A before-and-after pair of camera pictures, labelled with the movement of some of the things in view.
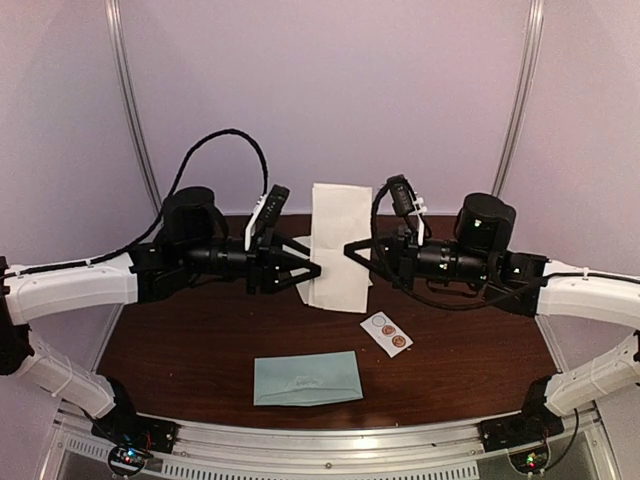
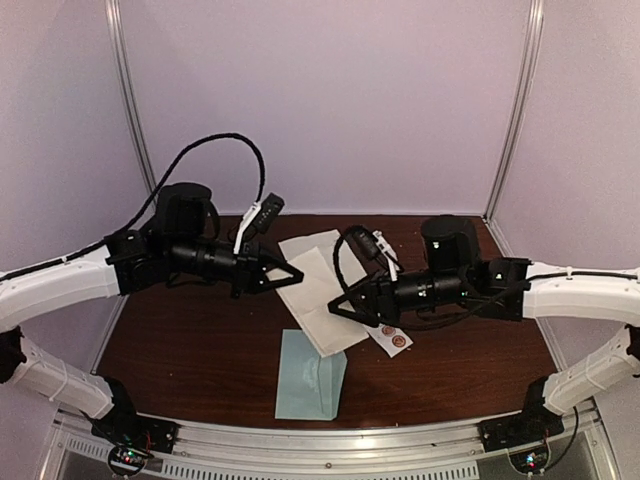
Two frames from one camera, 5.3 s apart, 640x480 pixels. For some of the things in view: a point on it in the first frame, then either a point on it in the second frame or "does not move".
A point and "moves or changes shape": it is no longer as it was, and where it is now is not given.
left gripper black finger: (296, 279) does not move
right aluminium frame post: (522, 92) does not move
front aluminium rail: (445, 453) does not move
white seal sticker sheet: (386, 334) does not move
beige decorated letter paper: (341, 215) to (310, 299)
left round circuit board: (128, 459) does not move
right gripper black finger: (351, 249) to (353, 294)
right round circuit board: (530, 460) does not move
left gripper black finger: (294, 262) to (270, 263)
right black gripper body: (407, 270) to (390, 310)
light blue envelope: (304, 379) moves or changes shape
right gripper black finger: (390, 277) to (336, 310)
